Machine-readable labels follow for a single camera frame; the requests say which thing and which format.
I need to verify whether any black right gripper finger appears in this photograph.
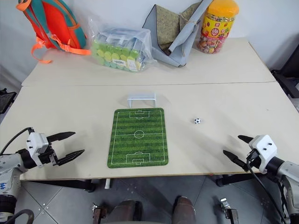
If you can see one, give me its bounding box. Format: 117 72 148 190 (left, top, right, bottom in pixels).
223 149 249 172
237 134 254 145

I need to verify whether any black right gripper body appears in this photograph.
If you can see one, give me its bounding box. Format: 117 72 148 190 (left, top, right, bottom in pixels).
246 149 260 168

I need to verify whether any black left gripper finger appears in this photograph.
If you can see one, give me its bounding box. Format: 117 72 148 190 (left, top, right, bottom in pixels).
47 131 76 143
56 149 85 166

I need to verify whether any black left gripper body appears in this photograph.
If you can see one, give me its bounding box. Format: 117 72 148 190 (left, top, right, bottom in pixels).
37 136 59 167

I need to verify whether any green football pitch mat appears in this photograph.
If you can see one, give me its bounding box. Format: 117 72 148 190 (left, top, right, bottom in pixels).
107 108 169 168

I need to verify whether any dark rounded right foot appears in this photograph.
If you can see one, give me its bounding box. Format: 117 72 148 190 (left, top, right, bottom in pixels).
172 195 196 224

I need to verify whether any white miniature goal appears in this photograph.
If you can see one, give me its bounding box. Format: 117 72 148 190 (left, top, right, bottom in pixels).
127 92 157 108

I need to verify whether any plastic bag of green cups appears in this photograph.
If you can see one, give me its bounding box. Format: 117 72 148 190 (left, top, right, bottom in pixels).
88 17 157 73

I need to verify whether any orange teal backpack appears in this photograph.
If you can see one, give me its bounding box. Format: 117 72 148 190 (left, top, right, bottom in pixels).
16 0 92 64

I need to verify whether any yellow lidded candy jar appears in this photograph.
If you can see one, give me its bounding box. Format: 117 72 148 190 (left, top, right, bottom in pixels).
196 0 240 55

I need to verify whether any grey folded fabric bag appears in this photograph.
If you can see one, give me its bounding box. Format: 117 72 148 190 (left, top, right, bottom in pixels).
142 0 214 68

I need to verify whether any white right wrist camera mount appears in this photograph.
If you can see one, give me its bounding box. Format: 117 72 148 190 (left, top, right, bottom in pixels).
248 134 278 175

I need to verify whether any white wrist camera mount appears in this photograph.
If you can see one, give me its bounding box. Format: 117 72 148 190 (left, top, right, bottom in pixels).
248 134 278 175
26 132 50 168

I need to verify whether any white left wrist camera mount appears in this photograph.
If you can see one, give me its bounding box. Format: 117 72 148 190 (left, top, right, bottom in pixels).
26 132 50 168

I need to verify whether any black table leg frame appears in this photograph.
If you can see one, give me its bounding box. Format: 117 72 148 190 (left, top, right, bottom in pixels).
209 173 262 187

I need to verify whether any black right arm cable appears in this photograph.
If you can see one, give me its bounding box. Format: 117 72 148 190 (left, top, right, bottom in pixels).
247 157 287 224

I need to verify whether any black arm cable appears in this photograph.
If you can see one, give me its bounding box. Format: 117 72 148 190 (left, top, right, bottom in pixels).
0 127 35 155
247 157 287 224

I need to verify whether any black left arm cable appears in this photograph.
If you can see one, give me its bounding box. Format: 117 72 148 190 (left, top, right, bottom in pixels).
0 127 35 155

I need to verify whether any metal bracket on floor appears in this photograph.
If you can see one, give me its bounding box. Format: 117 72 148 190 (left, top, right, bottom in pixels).
91 203 108 224
219 197 239 220

